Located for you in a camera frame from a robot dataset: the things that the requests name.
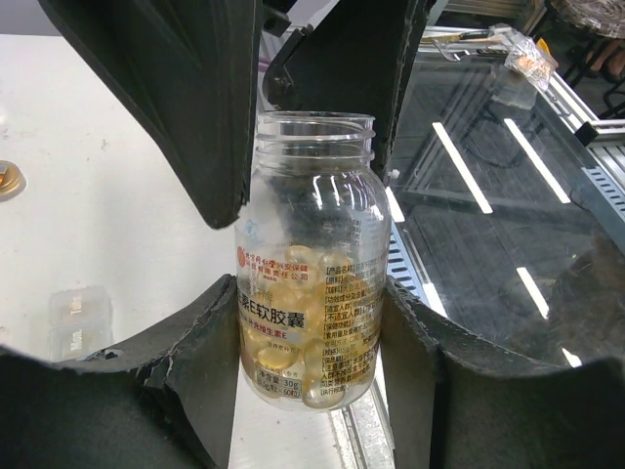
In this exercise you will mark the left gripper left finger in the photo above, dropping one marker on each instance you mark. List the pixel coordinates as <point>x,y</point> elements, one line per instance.
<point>164,398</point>

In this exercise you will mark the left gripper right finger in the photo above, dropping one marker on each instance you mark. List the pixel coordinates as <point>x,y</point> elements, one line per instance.
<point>457,400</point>

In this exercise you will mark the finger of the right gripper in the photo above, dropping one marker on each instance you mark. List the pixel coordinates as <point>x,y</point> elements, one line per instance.
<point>358,60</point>
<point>187,71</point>

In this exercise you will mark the weekly pill organizer box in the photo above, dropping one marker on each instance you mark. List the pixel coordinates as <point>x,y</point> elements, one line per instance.
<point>80,323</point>

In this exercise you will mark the clear bottle yellow capsules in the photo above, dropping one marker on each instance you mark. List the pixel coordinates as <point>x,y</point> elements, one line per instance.
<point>312,247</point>

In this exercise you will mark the crumpled plastic bag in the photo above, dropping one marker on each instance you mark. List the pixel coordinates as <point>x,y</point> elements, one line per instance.
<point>533,63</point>

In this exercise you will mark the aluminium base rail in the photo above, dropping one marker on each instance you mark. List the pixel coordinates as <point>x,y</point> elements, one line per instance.
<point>362,432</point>

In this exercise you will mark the grey slotted cable duct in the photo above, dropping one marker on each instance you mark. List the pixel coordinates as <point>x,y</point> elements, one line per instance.
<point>405,264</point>

